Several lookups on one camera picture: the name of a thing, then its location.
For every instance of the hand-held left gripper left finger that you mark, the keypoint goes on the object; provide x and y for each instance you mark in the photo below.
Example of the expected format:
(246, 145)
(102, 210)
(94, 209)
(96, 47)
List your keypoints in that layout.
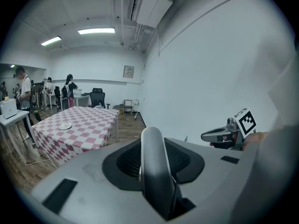
(88, 171)

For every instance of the ceiling light bar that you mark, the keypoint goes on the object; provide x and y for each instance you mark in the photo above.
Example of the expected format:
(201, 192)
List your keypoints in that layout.
(96, 31)
(51, 41)

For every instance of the ceiling air conditioner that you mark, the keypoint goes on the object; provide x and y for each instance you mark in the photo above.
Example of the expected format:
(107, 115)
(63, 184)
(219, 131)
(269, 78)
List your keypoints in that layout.
(151, 6)

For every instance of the black headrest office chair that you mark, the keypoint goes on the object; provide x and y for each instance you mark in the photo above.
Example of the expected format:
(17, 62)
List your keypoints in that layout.
(97, 98)

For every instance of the ceiling pipes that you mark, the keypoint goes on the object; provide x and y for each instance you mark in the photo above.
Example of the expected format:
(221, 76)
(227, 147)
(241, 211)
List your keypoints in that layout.
(140, 36)

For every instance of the wooden chair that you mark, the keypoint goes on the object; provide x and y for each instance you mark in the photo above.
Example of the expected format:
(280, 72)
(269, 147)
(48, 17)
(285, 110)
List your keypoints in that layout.
(128, 106)

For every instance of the white desk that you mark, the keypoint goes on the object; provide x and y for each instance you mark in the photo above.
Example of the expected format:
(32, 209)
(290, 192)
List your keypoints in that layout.
(81, 97)
(14, 119)
(52, 95)

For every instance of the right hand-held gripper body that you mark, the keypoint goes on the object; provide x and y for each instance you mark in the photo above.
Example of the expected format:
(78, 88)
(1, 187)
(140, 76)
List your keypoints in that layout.
(245, 122)

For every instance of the red white checkered tablecloth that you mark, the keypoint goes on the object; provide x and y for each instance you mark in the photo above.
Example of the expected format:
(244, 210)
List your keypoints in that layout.
(88, 125)

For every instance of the person's right hand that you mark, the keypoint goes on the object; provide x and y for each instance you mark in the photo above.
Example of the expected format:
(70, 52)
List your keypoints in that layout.
(253, 138)

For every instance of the small yellow item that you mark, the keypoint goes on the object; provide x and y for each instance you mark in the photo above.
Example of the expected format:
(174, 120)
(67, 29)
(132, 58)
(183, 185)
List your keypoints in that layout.
(6, 98)

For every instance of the white appliance box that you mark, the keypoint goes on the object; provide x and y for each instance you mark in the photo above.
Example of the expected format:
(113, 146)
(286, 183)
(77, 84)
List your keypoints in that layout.
(8, 108)

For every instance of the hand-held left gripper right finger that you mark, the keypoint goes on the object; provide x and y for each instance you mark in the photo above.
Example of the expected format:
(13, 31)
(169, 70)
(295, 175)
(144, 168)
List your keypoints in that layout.
(210, 176)

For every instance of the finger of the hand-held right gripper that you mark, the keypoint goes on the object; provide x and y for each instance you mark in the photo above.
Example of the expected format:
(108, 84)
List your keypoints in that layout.
(215, 134)

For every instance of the grey wall panel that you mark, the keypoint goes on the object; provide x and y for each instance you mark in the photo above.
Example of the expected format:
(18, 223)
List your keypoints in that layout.
(128, 71)

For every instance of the crate of parts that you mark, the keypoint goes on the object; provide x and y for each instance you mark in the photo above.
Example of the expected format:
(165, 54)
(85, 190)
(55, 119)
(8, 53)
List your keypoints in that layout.
(118, 107)

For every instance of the white plate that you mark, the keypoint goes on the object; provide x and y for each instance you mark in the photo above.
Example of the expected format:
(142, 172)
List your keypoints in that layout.
(65, 126)

